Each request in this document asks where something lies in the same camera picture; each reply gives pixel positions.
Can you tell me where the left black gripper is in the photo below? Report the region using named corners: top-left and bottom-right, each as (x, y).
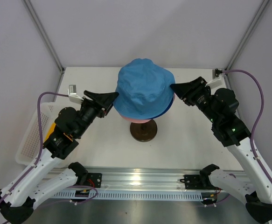
top-left (75, 90), bottom-right (119, 138)

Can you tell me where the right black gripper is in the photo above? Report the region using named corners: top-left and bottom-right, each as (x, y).
top-left (169, 77), bottom-right (219, 124)

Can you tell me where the dark blue bucket hat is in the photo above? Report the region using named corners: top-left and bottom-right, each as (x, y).
top-left (124, 98), bottom-right (174, 121)

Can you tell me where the pink bucket hat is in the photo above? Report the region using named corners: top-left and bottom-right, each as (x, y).
top-left (121, 93), bottom-right (175, 124)

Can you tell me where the light blue hat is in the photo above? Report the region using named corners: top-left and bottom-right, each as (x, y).
top-left (113, 58), bottom-right (175, 120)

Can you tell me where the yellow hat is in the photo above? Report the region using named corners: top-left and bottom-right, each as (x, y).
top-left (44, 123), bottom-right (56, 141)

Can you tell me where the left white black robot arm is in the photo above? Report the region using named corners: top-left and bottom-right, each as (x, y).
top-left (0, 90), bottom-right (119, 224)

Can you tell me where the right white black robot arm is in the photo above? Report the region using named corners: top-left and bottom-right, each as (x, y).
top-left (170, 77), bottom-right (272, 224)

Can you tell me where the dark round wooden stand base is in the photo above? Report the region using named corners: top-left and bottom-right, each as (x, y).
top-left (130, 119), bottom-right (158, 142)

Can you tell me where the white plastic basket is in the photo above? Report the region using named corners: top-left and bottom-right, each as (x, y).
top-left (15, 102), bottom-right (63, 165)

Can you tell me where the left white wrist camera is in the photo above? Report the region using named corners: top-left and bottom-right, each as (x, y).
top-left (68, 84), bottom-right (83, 104)

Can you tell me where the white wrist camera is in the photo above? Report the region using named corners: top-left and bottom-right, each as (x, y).
top-left (207, 69), bottom-right (223, 89)
top-left (68, 84), bottom-right (83, 104)

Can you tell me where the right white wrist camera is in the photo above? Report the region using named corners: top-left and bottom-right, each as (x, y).
top-left (207, 69), bottom-right (223, 89)

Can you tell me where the aluminium mounting rail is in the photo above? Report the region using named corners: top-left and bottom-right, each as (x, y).
top-left (86, 167), bottom-right (199, 192)

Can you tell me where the white slotted cable duct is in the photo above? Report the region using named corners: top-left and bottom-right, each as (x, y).
top-left (52, 190), bottom-right (203, 202)

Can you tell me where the left aluminium corner post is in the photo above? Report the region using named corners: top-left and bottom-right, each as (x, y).
top-left (21, 0), bottom-right (65, 73)

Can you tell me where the aluminium corner post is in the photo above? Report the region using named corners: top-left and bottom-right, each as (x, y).
top-left (21, 0), bottom-right (65, 73)
top-left (225, 0), bottom-right (272, 70)

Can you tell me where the right aluminium corner post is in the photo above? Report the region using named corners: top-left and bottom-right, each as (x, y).
top-left (225, 0), bottom-right (272, 70)

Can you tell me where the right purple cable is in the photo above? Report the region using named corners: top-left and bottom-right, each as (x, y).
top-left (219, 69), bottom-right (272, 203)

